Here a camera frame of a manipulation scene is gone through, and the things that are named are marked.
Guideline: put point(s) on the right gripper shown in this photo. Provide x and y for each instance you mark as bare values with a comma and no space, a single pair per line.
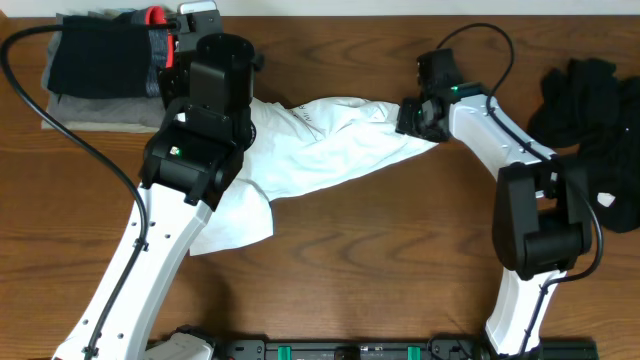
404,122

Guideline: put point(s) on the white t-shirt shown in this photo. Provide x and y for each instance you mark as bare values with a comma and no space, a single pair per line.
301,150

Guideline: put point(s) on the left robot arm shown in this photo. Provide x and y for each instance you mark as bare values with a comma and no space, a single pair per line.
188,165

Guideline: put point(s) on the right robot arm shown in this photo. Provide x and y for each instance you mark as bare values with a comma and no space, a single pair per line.
541,226

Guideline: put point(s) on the crumpled black garment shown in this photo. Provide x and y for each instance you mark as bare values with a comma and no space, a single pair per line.
587,106

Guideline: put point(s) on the folded grey garment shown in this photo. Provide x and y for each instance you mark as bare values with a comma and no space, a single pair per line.
100,110

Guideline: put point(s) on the folded black garment red band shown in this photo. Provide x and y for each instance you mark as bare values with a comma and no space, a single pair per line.
100,64

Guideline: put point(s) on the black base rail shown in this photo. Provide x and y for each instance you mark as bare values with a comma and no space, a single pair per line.
438,348

